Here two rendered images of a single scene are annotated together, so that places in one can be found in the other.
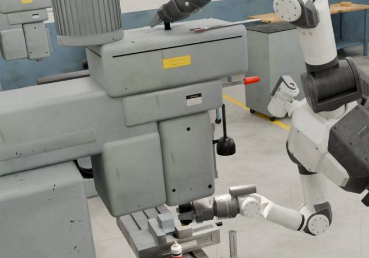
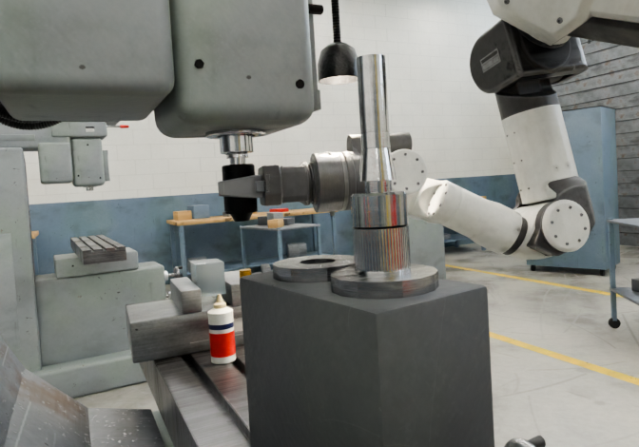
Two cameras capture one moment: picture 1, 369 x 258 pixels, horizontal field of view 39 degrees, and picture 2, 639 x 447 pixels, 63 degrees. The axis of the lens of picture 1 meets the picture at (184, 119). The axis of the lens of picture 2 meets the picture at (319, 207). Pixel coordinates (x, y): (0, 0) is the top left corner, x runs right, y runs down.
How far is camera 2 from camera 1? 1.29 m
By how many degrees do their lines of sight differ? 17
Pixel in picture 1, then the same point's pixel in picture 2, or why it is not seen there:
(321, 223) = (572, 220)
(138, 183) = not seen: outside the picture
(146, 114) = not seen: outside the picture
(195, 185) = (260, 70)
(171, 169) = (192, 1)
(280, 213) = (472, 201)
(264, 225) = not seen: hidden behind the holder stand
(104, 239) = not seen: hidden behind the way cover
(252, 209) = (408, 172)
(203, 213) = (283, 179)
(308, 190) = (532, 149)
